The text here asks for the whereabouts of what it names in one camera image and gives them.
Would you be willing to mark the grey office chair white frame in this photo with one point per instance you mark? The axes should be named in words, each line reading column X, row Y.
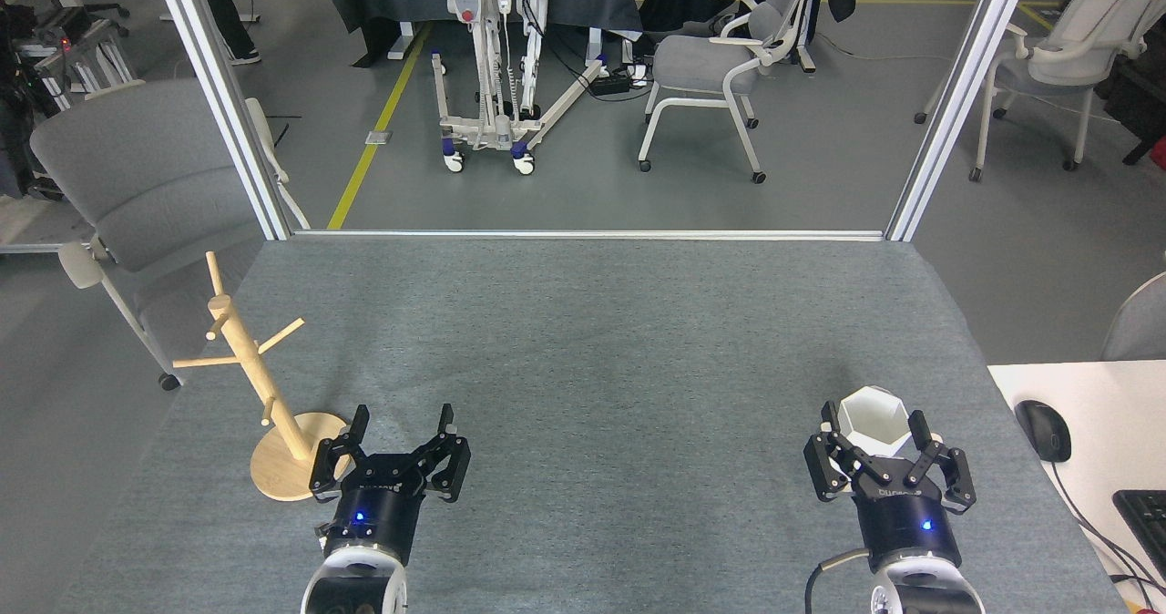
column 701, row 63

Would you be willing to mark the white desk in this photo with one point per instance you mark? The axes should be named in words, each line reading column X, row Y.
column 1111, row 414

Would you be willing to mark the grey rounded chair back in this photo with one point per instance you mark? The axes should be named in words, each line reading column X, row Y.
column 1143, row 322

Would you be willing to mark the silver frame post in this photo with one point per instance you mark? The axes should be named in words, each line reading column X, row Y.
column 956, row 104
column 223, row 104

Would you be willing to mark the person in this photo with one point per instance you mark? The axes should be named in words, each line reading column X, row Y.
column 223, row 13

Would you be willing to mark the silver frame rail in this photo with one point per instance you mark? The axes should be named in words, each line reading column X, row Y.
column 592, row 234

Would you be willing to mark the wooden cup rack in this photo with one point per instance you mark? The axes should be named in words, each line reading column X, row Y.
column 282, row 468

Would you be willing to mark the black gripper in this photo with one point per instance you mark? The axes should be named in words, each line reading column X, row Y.
column 378, row 505
column 902, row 518

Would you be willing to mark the black computer mouse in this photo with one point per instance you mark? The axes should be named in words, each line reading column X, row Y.
column 1043, row 430

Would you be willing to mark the white hexagonal cup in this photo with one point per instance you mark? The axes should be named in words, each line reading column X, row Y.
column 874, row 423

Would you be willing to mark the white stand on wheels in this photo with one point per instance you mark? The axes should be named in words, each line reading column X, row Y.
column 499, row 127

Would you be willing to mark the metal equipment cart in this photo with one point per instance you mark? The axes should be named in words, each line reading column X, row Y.
column 77, row 54

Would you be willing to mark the grey felt table cover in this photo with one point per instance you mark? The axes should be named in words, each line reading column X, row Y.
column 592, row 368

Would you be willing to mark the white mesh back chair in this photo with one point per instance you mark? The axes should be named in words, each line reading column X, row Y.
column 1084, row 31

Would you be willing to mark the black keyboard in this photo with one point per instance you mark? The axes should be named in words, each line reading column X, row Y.
column 1146, row 523

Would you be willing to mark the black power strip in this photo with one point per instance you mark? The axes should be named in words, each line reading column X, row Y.
column 610, row 84

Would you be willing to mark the large grey upholstered chair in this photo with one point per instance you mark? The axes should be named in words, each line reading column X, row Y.
column 146, row 177

